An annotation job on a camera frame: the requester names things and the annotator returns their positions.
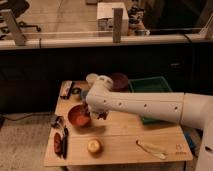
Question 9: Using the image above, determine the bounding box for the white cardboard box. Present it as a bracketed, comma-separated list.
[97, 2, 129, 36]

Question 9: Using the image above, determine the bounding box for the red bowl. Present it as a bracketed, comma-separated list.
[68, 105, 91, 127]

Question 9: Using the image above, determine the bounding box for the dark purple bowl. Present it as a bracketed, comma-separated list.
[110, 73, 128, 91]

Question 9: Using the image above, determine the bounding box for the pale yellow banana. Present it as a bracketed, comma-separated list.
[136, 140, 166, 160]

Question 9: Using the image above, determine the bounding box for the black marker pen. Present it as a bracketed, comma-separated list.
[62, 127, 69, 159]

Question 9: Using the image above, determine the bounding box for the blue object beside table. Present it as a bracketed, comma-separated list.
[184, 132, 196, 149]

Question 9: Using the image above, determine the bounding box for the white paper cup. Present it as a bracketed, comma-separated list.
[86, 73, 98, 86]

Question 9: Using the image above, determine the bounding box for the small grey metal clip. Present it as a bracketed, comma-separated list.
[50, 115, 63, 128]

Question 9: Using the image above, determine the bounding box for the black office chair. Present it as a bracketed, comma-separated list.
[0, 0, 41, 34]

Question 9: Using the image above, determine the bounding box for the yellow apple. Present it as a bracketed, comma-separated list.
[87, 139, 101, 154]

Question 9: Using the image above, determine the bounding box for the red oblong toy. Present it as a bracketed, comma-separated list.
[54, 133, 62, 155]

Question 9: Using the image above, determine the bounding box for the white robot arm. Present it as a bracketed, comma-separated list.
[86, 75, 213, 171]

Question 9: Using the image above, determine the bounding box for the wooden table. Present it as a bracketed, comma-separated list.
[43, 79, 194, 167]

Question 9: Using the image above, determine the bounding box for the blue plastic cup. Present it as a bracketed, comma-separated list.
[81, 90, 89, 101]

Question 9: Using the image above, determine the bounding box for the green plastic tray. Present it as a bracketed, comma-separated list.
[128, 76, 174, 125]

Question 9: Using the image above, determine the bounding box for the dark purple grape bunch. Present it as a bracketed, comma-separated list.
[90, 112, 108, 120]

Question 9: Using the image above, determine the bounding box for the black tape roll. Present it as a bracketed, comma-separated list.
[71, 87, 81, 95]

